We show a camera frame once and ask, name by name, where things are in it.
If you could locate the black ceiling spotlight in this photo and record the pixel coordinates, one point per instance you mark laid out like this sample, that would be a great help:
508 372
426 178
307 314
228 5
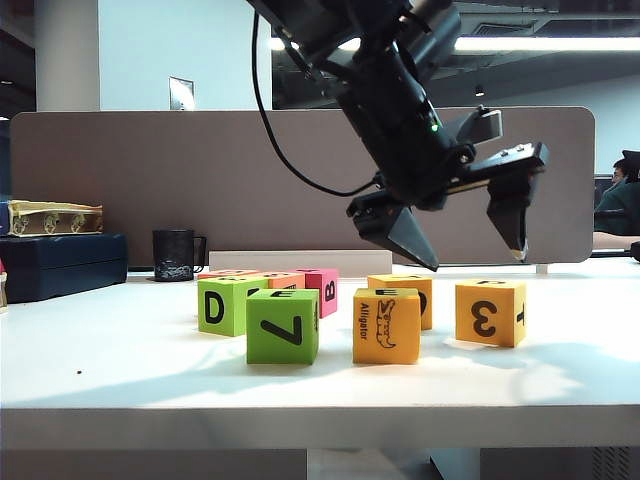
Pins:
479 91

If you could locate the magenta block 4 and B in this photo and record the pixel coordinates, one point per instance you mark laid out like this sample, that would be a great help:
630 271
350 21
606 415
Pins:
325 310

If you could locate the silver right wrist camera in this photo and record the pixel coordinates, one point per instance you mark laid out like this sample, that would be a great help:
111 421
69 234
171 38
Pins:
487 125

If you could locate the cream patterned block tray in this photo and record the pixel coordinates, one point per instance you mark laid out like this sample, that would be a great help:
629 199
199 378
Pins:
3 290

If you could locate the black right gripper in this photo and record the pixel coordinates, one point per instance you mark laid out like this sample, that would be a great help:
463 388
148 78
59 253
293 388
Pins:
500 162

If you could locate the dark blue case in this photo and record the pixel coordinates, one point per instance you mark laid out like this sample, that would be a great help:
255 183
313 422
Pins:
60 267

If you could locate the yellow block T and 9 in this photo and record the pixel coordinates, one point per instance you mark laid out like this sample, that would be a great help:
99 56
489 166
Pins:
400 281

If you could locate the ceiling light strip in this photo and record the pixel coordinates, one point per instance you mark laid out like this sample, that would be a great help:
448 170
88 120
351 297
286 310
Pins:
550 44

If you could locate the yellow block E and alligator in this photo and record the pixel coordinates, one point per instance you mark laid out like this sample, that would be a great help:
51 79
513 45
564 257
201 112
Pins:
405 350

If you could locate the person in dark green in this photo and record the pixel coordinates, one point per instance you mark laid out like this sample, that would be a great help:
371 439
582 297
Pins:
617 200

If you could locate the green block E and 7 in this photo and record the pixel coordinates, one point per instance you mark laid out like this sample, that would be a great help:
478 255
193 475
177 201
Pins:
280 350

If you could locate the grey-brown desk divider panel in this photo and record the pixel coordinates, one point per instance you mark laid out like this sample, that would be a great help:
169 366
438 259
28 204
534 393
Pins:
150 175

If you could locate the blue flat box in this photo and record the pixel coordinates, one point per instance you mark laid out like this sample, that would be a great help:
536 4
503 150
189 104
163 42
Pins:
4 217

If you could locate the white divider foot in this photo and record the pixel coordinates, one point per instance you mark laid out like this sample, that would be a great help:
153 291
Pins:
542 269

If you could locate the green block D and 3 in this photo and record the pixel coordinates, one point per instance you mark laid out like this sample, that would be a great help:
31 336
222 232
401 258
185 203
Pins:
235 322

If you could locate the salmon block D and 2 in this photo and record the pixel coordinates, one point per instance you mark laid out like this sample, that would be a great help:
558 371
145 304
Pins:
225 273

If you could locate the wall poster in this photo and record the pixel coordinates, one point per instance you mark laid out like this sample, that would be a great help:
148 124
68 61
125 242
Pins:
181 94

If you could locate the black mug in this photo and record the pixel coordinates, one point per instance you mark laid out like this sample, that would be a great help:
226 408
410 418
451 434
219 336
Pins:
172 255

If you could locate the salmon block 3 and xylophone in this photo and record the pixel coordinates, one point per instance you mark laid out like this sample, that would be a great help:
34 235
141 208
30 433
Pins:
287 283

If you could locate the yellow block P and 3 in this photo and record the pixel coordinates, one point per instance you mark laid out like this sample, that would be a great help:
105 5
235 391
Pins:
500 330

